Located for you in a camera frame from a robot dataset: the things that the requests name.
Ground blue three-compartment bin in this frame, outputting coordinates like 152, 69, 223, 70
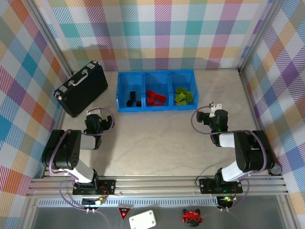
117, 70, 199, 113

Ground small controller board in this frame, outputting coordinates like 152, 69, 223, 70
82, 196, 107, 206
217, 195, 236, 206

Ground red tube with grey cap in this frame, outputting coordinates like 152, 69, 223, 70
268, 164, 283, 176

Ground red and black triangle emblem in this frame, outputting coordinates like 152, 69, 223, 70
118, 207, 132, 221

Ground white rectangular box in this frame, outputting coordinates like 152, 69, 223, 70
129, 209, 157, 229

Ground black cat figurine red glasses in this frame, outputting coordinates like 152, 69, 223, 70
182, 208, 205, 226

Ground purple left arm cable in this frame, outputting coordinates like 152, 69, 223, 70
49, 107, 115, 213

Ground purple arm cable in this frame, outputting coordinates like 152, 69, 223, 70
49, 107, 115, 213
191, 106, 269, 213

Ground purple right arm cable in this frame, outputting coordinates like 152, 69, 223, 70
191, 106, 269, 213

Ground black briefcase with silver handle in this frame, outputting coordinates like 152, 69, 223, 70
53, 60, 108, 117

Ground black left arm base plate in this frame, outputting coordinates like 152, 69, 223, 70
72, 179, 116, 195

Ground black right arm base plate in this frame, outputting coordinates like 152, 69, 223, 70
199, 178, 243, 194

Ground aluminium frame cross rail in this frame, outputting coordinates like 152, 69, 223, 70
26, 176, 290, 198

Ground slotted grey cable duct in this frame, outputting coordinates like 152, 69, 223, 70
38, 199, 221, 208

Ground aluminium frame post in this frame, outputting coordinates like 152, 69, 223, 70
23, 0, 74, 77
238, 0, 285, 73

